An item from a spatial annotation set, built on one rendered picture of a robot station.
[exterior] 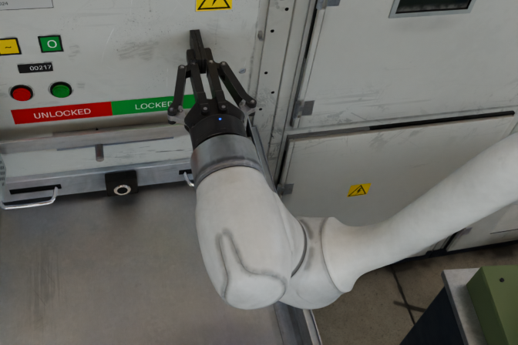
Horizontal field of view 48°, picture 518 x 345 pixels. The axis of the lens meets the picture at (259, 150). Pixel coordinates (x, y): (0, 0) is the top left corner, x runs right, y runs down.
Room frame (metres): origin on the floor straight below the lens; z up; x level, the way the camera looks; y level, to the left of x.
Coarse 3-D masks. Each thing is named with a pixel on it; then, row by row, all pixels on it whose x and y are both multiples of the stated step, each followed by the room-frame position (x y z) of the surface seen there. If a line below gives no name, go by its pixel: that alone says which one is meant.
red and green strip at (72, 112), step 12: (168, 96) 0.69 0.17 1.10; (192, 96) 0.71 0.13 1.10; (36, 108) 0.62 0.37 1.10; (48, 108) 0.63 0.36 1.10; (60, 108) 0.63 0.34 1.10; (72, 108) 0.64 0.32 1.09; (84, 108) 0.65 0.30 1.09; (96, 108) 0.65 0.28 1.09; (108, 108) 0.66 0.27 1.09; (120, 108) 0.67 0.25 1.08; (132, 108) 0.67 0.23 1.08; (144, 108) 0.68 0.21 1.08; (156, 108) 0.69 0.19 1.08; (24, 120) 0.61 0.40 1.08; (36, 120) 0.62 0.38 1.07; (48, 120) 0.62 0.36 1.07
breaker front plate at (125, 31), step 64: (64, 0) 0.65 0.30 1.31; (128, 0) 0.68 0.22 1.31; (192, 0) 0.71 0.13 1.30; (256, 0) 0.74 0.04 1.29; (0, 64) 0.61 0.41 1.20; (64, 64) 0.64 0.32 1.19; (128, 64) 0.67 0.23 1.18; (0, 128) 0.60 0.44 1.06; (64, 128) 0.63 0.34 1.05; (128, 128) 0.66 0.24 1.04
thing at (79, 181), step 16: (176, 160) 0.69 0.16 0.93; (16, 176) 0.60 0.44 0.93; (32, 176) 0.60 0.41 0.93; (48, 176) 0.61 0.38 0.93; (64, 176) 0.62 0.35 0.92; (80, 176) 0.62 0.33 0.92; (96, 176) 0.63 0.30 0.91; (144, 176) 0.67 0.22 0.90; (160, 176) 0.68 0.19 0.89; (176, 176) 0.69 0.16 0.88; (192, 176) 0.70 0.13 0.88; (16, 192) 0.59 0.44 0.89; (32, 192) 0.59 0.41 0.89; (48, 192) 0.60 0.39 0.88; (64, 192) 0.61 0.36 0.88; (80, 192) 0.62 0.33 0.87
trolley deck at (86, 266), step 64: (256, 128) 0.88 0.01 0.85; (192, 192) 0.68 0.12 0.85; (0, 256) 0.47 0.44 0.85; (64, 256) 0.49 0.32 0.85; (128, 256) 0.51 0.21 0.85; (192, 256) 0.53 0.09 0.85; (0, 320) 0.36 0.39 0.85; (64, 320) 0.37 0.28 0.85; (128, 320) 0.39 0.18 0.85; (192, 320) 0.41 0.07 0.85; (256, 320) 0.43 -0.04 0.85
